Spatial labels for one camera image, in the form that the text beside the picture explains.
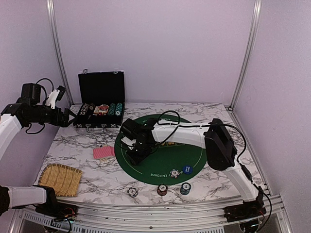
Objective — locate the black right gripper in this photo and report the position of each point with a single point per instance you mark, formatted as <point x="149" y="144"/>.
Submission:
<point x="135" y="159"/>

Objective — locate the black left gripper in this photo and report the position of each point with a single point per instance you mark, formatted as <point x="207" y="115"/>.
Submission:
<point x="63" y="122"/>

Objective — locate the red patterned card deck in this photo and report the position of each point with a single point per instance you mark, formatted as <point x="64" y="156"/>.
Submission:
<point x="103" y="152"/>

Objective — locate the black white chip stack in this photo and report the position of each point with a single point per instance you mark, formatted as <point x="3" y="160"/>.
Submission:
<point x="132" y="192"/>

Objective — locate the red black chip stack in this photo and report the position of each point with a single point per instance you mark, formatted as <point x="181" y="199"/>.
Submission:
<point x="162" y="190"/>

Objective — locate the blue green chip stack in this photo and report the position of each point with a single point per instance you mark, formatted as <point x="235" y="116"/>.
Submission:
<point x="185" y="188"/>

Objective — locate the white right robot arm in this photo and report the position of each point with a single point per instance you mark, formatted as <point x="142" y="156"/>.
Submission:
<point x="222" y="155"/>

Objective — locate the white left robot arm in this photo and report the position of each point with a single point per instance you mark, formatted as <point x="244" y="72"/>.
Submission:
<point x="12" y="119"/>

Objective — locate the striped blue yellow card box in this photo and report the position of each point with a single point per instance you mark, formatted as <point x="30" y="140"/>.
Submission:
<point x="105" y="159"/>

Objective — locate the round green poker mat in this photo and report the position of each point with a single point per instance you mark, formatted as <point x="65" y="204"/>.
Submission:
<point x="155" y="169"/>

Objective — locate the black poker chip case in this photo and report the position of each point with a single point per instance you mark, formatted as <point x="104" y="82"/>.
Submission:
<point x="103" y="100"/>

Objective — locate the blue small blind button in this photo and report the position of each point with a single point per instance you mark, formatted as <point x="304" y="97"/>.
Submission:
<point x="187" y="169"/>

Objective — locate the woven bamboo tray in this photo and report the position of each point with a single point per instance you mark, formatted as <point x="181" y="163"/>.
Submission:
<point x="63" y="179"/>

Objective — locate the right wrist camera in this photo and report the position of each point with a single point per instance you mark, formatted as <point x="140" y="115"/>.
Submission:
<point x="128" y="142"/>

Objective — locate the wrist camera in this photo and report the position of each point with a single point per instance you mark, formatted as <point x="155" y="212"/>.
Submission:
<point x="128" y="142"/>
<point x="54" y="96"/>

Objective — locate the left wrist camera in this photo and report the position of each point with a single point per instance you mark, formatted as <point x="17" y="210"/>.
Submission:
<point x="54" y="96"/>

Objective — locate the aluminium front rail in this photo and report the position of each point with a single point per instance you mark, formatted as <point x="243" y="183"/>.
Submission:
<point x="198" y="217"/>

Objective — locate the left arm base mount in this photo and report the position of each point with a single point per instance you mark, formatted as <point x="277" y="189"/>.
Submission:
<point x="52" y="207"/>

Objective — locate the left aluminium frame post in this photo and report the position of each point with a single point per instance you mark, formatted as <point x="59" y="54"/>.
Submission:
<point x="57" y="48"/>

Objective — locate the aluminium frame post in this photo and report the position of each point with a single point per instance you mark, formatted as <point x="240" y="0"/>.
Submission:
<point x="57" y="48"/>
<point x="248" y="52"/>

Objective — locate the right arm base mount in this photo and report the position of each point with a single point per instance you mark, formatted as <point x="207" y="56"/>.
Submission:
<point x="244" y="211"/>

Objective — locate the right aluminium frame post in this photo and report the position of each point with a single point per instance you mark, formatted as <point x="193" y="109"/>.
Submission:
<point x="248" y="52"/>

